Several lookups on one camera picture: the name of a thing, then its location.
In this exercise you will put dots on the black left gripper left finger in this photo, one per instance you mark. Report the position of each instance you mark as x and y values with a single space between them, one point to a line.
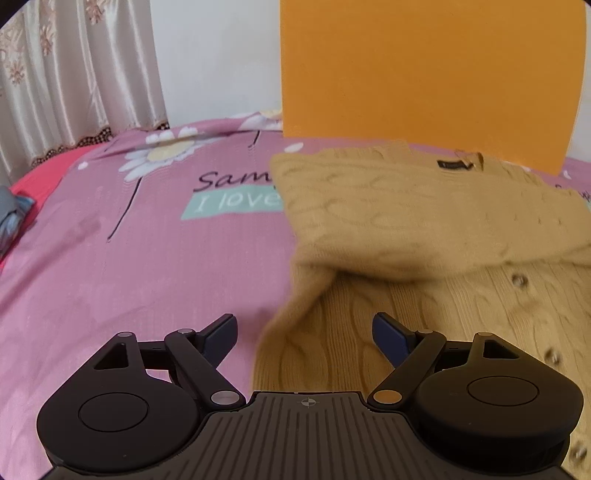
134 404

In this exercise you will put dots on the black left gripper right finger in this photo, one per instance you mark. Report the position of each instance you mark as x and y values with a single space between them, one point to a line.
483 402

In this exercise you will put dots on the tan cable-knit cardigan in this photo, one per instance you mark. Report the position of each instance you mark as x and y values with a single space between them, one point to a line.
487 246

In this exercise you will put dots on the pink floral bed sheet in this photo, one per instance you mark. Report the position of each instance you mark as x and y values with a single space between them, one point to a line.
149 233

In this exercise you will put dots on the grey cloth bundle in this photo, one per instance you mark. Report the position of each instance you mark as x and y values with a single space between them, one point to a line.
13 211

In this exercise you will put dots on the red blanket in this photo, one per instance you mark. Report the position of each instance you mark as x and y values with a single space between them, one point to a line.
40 183

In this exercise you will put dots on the orange headboard panel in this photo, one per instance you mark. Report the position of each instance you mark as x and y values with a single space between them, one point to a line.
506 78

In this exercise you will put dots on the beige patterned curtain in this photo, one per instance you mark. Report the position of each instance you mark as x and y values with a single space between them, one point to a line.
74 73

